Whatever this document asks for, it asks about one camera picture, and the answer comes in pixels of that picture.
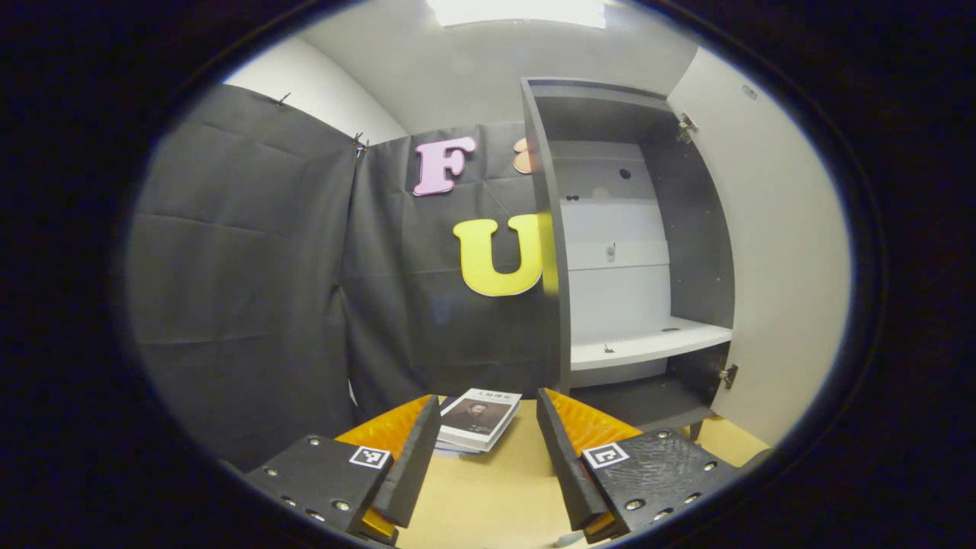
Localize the large ceiling light panel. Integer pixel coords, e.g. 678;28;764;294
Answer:
425;0;608;30

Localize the stack of books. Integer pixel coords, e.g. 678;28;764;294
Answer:
435;387;524;457

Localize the dark grey cabinet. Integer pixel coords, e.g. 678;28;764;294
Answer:
520;76;737;441

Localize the black backdrop cloth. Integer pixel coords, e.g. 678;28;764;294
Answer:
126;82;565;470

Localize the grey cabinet door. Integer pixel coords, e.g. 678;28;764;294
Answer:
667;47;852;447

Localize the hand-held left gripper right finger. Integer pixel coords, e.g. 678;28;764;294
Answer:
536;387;740;544

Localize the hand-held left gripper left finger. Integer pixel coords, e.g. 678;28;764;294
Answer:
244;394;443;546

